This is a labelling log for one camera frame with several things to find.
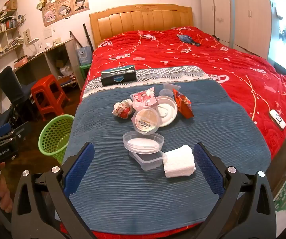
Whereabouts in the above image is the clear oval plastic container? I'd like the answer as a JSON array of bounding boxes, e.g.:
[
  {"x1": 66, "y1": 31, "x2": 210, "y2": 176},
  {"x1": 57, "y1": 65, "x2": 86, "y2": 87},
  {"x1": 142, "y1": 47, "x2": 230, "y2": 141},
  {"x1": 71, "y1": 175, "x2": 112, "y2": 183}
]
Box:
[{"x1": 122, "y1": 131, "x2": 164, "y2": 154}]

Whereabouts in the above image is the red plastic stool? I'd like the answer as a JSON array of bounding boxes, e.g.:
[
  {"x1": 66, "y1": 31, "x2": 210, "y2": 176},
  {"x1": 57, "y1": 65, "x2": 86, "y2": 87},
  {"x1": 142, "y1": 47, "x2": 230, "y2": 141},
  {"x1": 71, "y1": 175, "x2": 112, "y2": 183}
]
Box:
[{"x1": 31, "y1": 75, "x2": 70, "y2": 121}]

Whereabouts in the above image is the white plastic bag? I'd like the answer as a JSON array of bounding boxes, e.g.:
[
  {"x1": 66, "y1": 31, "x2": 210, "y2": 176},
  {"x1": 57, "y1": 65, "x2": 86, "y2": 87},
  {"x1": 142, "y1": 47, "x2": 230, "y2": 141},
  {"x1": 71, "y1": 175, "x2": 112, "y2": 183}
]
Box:
[{"x1": 60, "y1": 66, "x2": 73, "y2": 77}]

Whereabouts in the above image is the red white wrapper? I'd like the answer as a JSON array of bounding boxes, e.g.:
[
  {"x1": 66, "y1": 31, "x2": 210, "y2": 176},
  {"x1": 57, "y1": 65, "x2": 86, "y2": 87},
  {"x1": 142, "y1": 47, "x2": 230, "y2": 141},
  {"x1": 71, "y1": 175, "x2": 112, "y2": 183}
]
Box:
[{"x1": 112, "y1": 99, "x2": 135, "y2": 119}]

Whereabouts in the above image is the blue towel with patterned border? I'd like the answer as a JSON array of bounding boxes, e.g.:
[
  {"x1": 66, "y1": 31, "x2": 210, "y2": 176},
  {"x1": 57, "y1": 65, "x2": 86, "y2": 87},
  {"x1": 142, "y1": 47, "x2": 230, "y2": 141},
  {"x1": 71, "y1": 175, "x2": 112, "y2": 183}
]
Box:
[{"x1": 62, "y1": 66, "x2": 272, "y2": 235}]

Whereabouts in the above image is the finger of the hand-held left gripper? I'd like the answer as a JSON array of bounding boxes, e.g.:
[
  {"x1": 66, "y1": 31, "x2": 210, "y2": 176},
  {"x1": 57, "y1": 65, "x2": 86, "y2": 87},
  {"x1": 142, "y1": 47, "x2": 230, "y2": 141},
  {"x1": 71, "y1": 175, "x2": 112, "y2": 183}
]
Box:
[
  {"x1": 0, "y1": 122, "x2": 12, "y2": 140},
  {"x1": 0, "y1": 121, "x2": 33, "y2": 153}
]

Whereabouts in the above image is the row of books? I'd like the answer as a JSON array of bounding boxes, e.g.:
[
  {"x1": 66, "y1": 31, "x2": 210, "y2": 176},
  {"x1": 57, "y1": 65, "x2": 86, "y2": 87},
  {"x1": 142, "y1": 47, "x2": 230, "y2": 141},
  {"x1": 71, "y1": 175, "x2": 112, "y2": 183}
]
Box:
[{"x1": 0, "y1": 19, "x2": 17, "y2": 31}]

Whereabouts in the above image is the red snack packet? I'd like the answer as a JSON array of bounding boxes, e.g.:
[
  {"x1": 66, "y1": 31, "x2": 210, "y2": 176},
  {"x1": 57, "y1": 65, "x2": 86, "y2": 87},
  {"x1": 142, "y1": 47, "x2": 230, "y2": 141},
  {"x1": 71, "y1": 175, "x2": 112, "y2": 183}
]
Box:
[{"x1": 172, "y1": 89, "x2": 194, "y2": 118}]

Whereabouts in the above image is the white wardrobe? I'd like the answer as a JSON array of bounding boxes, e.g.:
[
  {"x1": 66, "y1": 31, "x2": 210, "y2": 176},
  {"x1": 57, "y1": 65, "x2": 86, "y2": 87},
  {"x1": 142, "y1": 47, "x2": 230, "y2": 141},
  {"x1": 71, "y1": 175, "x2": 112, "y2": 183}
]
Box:
[{"x1": 198, "y1": 0, "x2": 273, "y2": 60}]

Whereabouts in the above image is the light blue paper bag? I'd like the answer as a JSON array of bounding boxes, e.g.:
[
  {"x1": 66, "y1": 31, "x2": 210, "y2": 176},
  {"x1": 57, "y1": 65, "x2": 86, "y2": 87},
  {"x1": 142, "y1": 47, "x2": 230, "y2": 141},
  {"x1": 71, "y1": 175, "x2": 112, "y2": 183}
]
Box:
[{"x1": 77, "y1": 47, "x2": 93, "y2": 65}]

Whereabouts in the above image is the long black sword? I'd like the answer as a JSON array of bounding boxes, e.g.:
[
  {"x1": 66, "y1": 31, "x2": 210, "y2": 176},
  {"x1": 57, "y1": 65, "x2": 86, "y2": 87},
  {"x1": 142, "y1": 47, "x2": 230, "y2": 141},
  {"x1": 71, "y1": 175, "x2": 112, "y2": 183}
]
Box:
[{"x1": 83, "y1": 24, "x2": 94, "y2": 53}]

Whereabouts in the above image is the white round plastic lid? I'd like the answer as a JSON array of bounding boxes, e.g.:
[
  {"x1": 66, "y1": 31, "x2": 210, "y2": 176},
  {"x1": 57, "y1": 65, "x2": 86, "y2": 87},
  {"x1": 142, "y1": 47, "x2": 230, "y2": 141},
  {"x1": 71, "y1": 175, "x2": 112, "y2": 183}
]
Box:
[{"x1": 155, "y1": 95, "x2": 178, "y2": 127}]

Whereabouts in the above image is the wooden desk with compartments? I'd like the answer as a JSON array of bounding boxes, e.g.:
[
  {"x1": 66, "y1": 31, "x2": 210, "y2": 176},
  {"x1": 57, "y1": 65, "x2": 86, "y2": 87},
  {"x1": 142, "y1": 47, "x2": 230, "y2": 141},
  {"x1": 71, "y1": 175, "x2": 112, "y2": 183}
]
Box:
[{"x1": 0, "y1": 38, "x2": 85, "y2": 115}]

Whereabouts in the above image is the white foam block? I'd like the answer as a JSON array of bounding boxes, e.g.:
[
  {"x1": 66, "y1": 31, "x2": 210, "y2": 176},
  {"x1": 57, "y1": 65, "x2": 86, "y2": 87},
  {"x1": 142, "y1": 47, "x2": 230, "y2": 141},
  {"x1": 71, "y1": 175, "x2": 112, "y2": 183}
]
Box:
[{"x1": 162, "y1": 145, "x2": 196, "y2": 178}]

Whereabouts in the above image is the green plastic stool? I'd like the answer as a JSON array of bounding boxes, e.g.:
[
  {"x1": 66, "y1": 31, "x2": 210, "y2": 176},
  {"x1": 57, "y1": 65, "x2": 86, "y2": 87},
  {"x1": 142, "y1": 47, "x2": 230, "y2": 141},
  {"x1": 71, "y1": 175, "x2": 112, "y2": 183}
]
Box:
[{"x1": 79, "y1": 63, "x2": 92, "y2": 81}]

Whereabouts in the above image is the short black sword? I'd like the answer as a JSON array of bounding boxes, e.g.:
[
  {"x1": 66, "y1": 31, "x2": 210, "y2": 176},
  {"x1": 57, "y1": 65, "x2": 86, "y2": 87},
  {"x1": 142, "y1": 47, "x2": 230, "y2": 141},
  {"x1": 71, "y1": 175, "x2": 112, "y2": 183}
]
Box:
[{"x1": 69, "y1": 30, "x2": 83, "y2": 48}]

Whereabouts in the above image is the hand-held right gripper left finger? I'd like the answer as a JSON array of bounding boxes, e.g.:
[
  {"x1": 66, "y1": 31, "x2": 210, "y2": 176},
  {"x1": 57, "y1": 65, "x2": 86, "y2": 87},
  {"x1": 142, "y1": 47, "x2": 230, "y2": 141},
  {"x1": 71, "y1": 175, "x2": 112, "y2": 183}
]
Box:
[{"x1": 11, "y1": 142, "x2": 96, "y2": 239}]

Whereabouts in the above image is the blue toy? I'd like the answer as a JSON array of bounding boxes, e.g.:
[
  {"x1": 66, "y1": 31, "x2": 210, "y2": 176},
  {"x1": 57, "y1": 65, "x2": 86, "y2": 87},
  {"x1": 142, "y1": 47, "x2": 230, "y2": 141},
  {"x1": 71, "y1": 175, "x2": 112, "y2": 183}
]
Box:
[{"x1": 176, "y1": 33, "x2": 202, "y2": 46}]

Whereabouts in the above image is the black cardboard box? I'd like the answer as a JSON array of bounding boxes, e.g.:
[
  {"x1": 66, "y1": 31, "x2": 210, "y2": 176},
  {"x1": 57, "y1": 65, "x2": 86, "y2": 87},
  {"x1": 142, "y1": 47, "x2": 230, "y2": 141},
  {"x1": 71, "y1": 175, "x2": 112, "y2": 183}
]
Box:
[{"x1": 100, "y1": 64, "x2": 136, "y2": 87}]

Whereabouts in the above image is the bed with red quilt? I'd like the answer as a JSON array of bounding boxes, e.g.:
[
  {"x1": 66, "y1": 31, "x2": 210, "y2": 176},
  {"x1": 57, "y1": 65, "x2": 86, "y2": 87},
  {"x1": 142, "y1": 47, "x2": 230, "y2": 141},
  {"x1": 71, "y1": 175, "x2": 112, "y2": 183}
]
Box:
[{"x1": 59, "y1": 26, "x2": 286, "y2": 239}]

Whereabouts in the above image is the round labelled plastic container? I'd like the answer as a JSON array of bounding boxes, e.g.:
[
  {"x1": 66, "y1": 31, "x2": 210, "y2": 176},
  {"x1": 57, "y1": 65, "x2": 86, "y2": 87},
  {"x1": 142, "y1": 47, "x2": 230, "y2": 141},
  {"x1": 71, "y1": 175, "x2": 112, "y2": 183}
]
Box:
[{"x1": 132, "y1": 107, "x2": 161, "y2": 133}]

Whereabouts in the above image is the cardboard box on shelf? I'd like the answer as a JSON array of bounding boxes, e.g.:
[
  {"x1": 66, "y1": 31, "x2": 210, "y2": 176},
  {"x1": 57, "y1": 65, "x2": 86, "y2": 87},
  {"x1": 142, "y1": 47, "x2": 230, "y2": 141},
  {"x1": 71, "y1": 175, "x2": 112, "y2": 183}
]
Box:
[{"x1": 4, "y1": 0, "x2": 18, "y2": 12}]

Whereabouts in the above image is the orange flat box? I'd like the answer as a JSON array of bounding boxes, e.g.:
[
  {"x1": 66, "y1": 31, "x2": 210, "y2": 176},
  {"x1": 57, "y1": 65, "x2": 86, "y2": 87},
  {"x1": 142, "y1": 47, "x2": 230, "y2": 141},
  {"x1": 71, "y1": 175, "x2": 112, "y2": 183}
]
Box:
[{"x1": 13, "y1": 57, "x2": 29, "y2": 68}]

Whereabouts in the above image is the pink snack packet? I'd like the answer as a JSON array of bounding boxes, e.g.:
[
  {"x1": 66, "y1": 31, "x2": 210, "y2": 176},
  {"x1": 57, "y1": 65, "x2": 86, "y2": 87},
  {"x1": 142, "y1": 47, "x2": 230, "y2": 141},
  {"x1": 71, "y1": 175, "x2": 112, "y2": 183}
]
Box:
[{"x1": 130, "y1": 87, "x2": 158, "y2": 111}]

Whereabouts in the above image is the green plastic mesh basket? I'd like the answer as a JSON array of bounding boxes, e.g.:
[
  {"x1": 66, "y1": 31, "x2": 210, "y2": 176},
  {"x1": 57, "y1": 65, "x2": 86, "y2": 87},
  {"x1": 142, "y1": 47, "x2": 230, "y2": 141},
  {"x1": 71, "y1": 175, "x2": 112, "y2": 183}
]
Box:
[{"x1": 38, "y1": 115, "x2": 75, "y2": 165}]

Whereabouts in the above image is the person's left hand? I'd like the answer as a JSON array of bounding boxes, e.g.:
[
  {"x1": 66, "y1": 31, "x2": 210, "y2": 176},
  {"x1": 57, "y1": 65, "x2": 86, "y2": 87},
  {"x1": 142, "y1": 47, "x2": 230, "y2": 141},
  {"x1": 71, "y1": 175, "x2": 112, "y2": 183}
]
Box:
[{"x1": 0, "y1": 162, "x2": 14, "y2": 214}]

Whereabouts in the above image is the cartoon wall poster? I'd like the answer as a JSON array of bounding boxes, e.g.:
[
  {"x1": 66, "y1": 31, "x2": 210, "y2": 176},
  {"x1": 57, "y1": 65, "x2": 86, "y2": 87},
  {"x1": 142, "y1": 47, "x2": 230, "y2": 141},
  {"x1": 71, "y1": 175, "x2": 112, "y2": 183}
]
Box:
[{"x1": 42, "y1": 0, "x2": 90, "y2": 27}]

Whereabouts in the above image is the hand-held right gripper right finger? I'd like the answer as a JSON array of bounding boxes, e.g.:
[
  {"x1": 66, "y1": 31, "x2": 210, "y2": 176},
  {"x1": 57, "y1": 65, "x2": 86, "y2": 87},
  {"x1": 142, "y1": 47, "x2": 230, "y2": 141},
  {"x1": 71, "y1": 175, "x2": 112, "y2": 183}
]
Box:
[{"x1": 193, "y1": 142, "x2": 277, "y2": 239}]

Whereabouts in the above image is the black chair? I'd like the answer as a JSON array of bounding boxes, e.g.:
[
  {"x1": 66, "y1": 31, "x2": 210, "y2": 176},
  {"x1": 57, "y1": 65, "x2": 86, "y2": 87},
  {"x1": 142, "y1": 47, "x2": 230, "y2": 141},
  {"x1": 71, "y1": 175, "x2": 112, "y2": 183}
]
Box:
[{"x1": 0, "y1": 66, "x2": 37, "y2": 125}]

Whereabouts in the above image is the white desk lamp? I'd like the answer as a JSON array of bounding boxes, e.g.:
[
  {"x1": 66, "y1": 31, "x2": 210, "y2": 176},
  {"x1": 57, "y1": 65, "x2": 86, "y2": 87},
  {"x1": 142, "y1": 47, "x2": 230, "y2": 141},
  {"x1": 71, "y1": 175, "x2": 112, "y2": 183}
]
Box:
[{"x1": 28, "y1": 38, "x2": 40, "y2": 56}]

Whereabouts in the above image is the white remote control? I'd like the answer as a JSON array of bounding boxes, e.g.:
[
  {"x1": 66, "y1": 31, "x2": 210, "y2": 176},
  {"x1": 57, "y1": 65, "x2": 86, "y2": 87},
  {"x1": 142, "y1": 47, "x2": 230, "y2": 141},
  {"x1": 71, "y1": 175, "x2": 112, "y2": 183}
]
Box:
[{"x1": 269, "y1": 110, "x2": 286, "y2": 130}]

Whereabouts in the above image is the clear plastic cup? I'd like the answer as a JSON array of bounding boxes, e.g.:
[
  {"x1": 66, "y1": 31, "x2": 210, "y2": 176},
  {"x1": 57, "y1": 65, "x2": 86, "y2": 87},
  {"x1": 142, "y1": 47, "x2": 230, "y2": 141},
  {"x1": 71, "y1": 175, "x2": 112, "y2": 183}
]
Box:
[{"x1": 160, "y1": 84, "x2": 182, "y2": 99}]

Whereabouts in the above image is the clear rectangular plastic tray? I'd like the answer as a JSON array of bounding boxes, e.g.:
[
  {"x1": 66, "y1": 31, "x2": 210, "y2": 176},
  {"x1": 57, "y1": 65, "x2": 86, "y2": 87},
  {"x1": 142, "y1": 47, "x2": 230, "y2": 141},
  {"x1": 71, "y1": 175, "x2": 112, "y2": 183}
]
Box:
[{"x1": 129, "y1": 151, "x2": 168, "y2": 171}]

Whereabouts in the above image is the wooden bed headboard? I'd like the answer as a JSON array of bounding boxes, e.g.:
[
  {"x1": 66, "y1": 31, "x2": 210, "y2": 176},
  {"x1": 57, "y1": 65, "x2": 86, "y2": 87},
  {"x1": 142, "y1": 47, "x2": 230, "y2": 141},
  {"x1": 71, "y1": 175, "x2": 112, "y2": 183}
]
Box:
[{"x1": 89, "y1": 4, "x2": 194, "y2": 48}]

